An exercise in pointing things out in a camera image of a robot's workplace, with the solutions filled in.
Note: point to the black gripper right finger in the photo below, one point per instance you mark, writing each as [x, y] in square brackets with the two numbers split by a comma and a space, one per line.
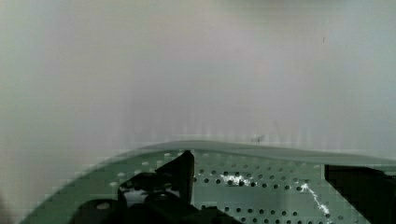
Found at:
[370, 191]

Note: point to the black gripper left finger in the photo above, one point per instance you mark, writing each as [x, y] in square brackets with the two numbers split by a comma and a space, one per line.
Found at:
[160, 197]

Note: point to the green plastic strainer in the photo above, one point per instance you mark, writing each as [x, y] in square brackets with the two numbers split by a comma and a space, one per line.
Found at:
[253, 184]

